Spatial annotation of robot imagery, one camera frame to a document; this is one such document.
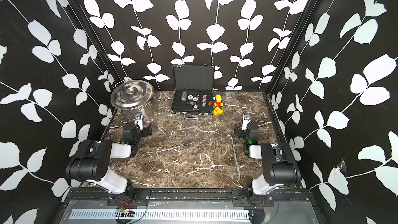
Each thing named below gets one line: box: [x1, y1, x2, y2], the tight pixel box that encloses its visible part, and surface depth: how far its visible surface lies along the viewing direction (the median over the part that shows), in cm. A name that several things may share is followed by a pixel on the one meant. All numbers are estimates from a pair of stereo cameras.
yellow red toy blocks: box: [213, 94, 224, 116], surface depth 112 cm
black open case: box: [171, 64, 215, 120], surface depth 113 cm
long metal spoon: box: [225, 134, 241, 180], surface depth 87 cm
